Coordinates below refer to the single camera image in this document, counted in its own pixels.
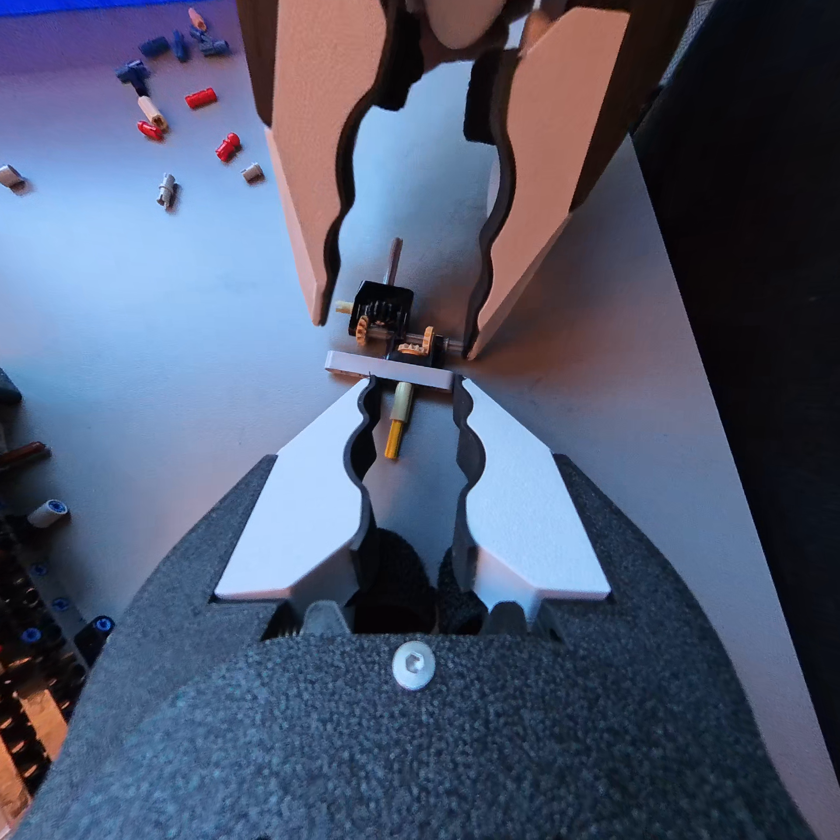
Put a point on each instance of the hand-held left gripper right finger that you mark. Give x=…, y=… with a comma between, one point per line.
x=525, y=525

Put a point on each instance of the white black lego truck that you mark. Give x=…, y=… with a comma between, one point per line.
x=33, y=656

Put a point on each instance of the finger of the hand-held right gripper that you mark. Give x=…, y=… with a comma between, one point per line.
x=308, y=131
x=551, y=164

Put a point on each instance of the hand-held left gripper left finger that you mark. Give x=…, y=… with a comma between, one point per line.
x=295, y=518

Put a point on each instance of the grey black lego gear assembly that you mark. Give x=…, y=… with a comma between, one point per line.
x=394, y=371

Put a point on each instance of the scattered small lego pieces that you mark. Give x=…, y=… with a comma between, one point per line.
x=200, y=98

